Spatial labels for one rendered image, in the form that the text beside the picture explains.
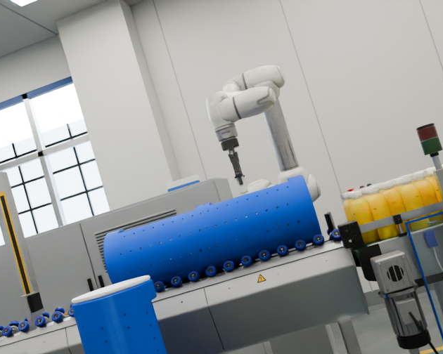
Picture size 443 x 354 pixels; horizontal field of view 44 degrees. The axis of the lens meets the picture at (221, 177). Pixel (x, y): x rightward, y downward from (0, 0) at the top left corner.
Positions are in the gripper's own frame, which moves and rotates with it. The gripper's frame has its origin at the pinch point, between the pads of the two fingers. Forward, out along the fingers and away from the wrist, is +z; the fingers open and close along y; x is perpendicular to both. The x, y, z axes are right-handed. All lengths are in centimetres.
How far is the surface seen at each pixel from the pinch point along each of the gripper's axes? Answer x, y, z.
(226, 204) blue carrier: -8.2, 8.8, 5.9
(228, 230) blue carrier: -9.6, 14.1, 16.2
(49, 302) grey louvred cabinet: -175, -170, 34
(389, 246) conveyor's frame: 47, 23, 39
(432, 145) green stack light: 68, 39, 7
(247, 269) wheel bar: -7.1, 10.9, 33.2
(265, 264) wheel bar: 0.2, 11.0, 33.3
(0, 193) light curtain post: -119, -30, -33
